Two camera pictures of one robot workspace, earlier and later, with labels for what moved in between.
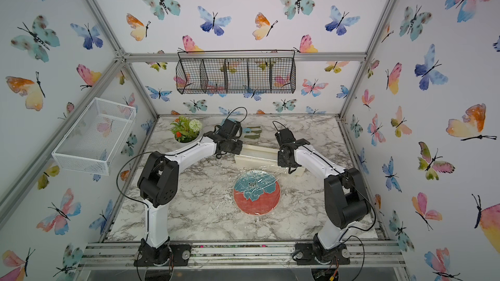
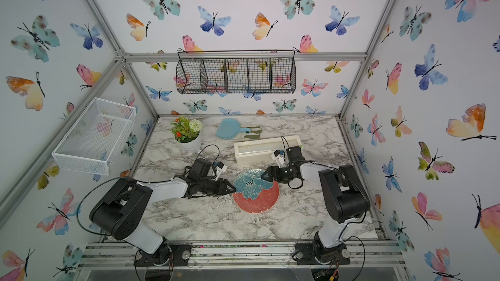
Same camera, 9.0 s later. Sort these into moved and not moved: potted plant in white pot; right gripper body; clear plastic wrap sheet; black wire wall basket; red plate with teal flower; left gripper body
Moved: right gripper body; left gripper body
Not moved: clear plastic wrap sheet; potted plant in white pot; black wire wall basket; red plate with teal flower
